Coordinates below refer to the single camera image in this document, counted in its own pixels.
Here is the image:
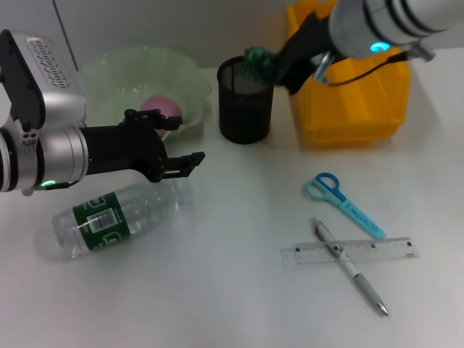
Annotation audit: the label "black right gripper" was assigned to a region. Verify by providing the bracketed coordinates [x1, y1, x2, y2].
[273, 12, 336, 96]

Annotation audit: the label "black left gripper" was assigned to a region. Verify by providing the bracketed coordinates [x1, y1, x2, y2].
[83, 108, 207, 182]

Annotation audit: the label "green plastic wrapper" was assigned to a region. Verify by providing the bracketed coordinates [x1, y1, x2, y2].
[243, 45, 278, 85]

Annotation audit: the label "pink peach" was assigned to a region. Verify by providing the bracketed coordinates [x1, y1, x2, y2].
[139, 94, 182, 142]

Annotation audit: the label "clear green-label water bottle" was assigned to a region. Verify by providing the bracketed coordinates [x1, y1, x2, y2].
[52, 180, 196, 262]

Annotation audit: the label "black mesh pen holder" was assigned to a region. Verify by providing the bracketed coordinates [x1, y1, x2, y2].
[216, 55, 276, 145]

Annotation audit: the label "translucent green fruit plate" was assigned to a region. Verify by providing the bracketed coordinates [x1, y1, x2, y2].
[78, 45, 214, 142]

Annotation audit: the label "blue scissors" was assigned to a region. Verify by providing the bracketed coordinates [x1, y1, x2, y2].
[302, 172, 386, 239]

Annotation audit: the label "clear plastic ruler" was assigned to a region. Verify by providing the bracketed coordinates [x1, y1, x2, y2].
[293, 236, 421, 265]

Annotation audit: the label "white grey pen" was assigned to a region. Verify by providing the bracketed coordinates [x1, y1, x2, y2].
[310, 216, 389, 317]

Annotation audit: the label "yellow plastic bin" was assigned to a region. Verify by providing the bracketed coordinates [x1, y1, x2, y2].
[285, 0, 412, 148]

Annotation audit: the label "left arm gripper cable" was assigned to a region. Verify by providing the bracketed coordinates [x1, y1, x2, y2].
[21, 179, 80, 197]

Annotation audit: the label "arm gripper cable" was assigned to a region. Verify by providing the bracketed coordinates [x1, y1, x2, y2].
[313, 42, 436, 88]
[21, 179, 80, 197]

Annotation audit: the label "right arm gripper cable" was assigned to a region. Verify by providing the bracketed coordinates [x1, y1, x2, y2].
[313, 42, 436, 88]

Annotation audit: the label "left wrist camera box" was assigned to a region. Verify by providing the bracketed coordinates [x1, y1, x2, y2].
[0, 28, 88, 131]

